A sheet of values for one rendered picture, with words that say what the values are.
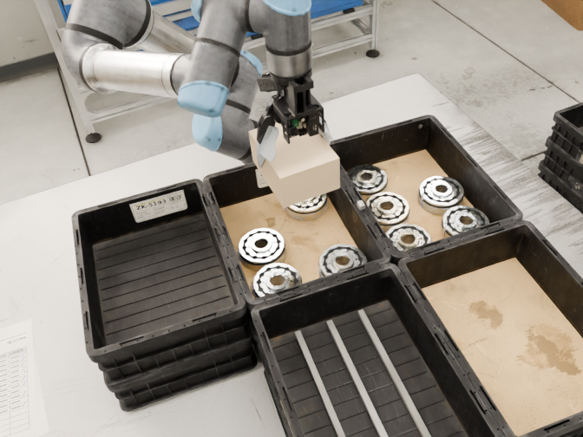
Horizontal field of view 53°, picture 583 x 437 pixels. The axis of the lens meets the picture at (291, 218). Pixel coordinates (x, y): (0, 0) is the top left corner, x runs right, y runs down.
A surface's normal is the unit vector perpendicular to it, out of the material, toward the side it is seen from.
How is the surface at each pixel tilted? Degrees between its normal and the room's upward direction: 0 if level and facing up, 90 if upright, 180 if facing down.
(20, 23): 90
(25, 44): 90
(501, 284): 0
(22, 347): 0
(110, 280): 0
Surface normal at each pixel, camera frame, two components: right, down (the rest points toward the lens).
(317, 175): 0.40, 0.63
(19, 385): -0.07, -0.70
